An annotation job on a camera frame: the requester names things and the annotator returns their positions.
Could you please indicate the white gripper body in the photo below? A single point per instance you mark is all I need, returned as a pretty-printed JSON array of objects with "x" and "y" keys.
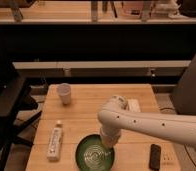
[{"x": 109, "y": 140}]

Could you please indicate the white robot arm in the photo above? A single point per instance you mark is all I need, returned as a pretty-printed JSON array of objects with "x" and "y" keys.
[{"x": 113, "y": 117}]

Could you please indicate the green ceramic bowl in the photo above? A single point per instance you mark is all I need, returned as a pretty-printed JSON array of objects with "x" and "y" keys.
[{"x": 92, "y": 155}]

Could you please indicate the white rectangular box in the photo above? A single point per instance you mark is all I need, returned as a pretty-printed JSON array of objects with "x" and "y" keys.
[{"x": 133, "y": 105}]

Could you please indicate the black remote control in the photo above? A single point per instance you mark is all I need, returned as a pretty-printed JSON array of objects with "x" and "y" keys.
[{"x": 155, "y": 156}]

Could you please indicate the clear plastic bottle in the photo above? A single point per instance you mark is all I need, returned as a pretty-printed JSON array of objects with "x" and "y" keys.
[{"x": 55, "y": 141}]

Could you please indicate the white paper cup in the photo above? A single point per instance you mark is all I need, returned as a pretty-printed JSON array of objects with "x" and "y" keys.
[{"x": 64, "y": 93}]

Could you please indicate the long wooden background bench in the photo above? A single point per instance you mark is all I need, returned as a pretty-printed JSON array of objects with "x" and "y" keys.
[{"x": 103, "y": 68}]

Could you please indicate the dark chair back right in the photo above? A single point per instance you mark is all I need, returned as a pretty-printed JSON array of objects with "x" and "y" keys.
[{"x": 184, "y": 94}]

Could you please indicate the black office chair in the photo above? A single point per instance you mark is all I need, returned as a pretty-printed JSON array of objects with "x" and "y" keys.
[{"x": 14, "y": 96}]

